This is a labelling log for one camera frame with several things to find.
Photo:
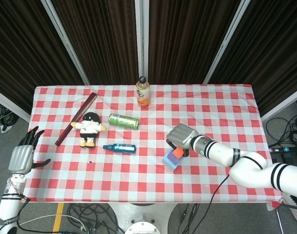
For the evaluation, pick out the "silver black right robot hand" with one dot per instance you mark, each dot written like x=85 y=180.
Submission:
x=182 y=136

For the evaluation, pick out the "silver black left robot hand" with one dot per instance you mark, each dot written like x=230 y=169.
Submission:
x=21 y=158

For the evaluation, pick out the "small orange cube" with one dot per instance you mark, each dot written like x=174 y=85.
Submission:
x=178 y=153

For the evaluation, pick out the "purple cube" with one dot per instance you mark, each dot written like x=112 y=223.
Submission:
x=173 y=159

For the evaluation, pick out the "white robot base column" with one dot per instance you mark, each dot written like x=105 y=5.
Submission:
x=141 y=217

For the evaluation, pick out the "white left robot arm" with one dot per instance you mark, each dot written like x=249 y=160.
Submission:
x=8 y=204

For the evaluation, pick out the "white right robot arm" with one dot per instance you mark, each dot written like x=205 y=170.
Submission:
x=248 y=168

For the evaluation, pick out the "purple and blue block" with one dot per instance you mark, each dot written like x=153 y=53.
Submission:
x=169 y=165

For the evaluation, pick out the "orange drink plastic bottle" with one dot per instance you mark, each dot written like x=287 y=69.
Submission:
x=143 y=95

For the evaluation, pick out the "green energy drink can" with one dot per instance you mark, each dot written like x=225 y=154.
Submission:
x=124 y=121

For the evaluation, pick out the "blue spray bottle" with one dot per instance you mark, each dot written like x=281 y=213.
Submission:
x=121 y=148

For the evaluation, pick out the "dark red folded fan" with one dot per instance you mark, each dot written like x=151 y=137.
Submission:
x=75 y=119

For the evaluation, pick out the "yellow floor tape strip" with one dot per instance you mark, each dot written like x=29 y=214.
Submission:
x=58 y=217

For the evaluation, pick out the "red white checkered tablecloth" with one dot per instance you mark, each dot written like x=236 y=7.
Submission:
x=128 y=182

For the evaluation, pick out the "black white plush doll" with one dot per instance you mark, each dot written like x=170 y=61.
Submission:
x=89 y=128

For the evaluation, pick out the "dark brown curtain panel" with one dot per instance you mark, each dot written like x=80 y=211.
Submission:
x=102 y=36
x=272 y=48
x=187 y=36
x=16 y=48

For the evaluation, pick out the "white black sneaker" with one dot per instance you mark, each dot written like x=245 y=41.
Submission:
x=295 y=207

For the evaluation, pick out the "white metal frame rail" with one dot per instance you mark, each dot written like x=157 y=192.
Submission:
x=282 y=103
x=11 y=104

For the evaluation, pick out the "white metal frame post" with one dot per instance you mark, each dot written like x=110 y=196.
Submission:
x=142 y=36
x=67 y=46
x=223 y=48

